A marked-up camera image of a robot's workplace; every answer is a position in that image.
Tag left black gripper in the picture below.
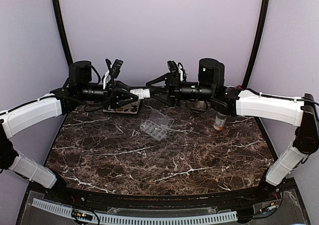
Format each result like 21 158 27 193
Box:
79 80 139 110

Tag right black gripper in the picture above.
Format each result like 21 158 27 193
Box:
146 72 215 107

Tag small white pill bottle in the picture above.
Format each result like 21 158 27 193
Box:
130 88 151 100

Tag clear plastic pill organizer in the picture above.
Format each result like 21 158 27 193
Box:
140 110 174 141

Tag orange pill bottle grey cap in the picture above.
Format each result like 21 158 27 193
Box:
213 112 227 131

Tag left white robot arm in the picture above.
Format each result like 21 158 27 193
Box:
0 59 139 203

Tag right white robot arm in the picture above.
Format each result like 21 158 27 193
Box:
146 58 319 202

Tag floral square plate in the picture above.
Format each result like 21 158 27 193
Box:
102 100 141 115

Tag beige ceramic mug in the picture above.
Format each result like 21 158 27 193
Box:
193 101 208 111

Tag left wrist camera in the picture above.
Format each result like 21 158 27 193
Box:
102 59 124 89

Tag right black frame post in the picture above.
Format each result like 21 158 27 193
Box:
242 0 269 89

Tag black frame post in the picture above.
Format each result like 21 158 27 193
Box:
52 0 73 65
242 0 269 89

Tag left black frame post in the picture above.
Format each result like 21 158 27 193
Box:
52 0 73 65

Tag white slotted cable duct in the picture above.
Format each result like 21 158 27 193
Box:
31 199 238 225

